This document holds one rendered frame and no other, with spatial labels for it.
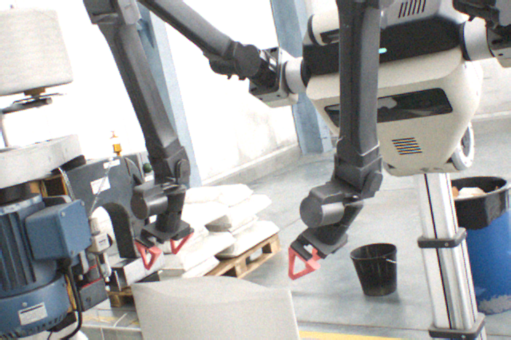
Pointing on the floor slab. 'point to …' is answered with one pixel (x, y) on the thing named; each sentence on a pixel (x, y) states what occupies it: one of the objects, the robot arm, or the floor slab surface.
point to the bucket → (376, 267)
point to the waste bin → (487, 239)
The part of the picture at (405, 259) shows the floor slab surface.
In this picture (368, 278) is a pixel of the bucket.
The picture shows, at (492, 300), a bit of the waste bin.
